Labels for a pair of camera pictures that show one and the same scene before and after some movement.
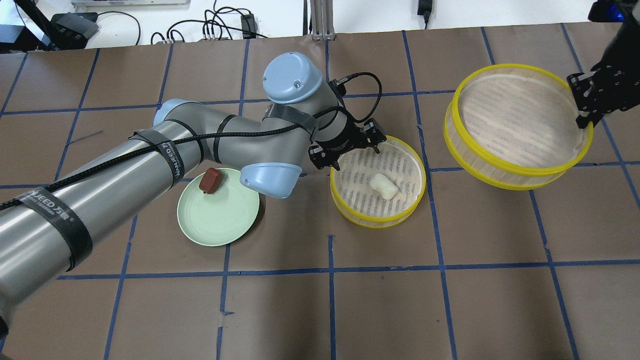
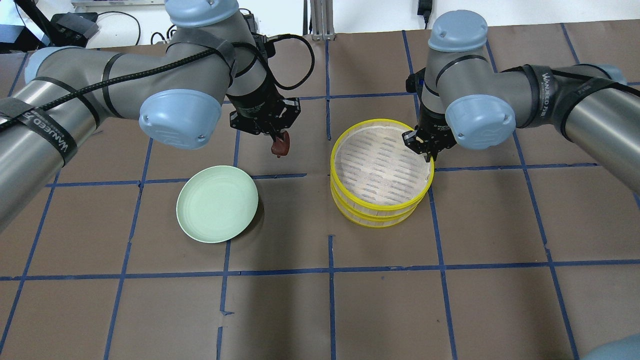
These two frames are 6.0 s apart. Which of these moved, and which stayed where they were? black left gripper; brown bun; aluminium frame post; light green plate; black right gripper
Moved: brown bun; black right gripper; black left gripper
Stayed: light green plate; aluminium frame post
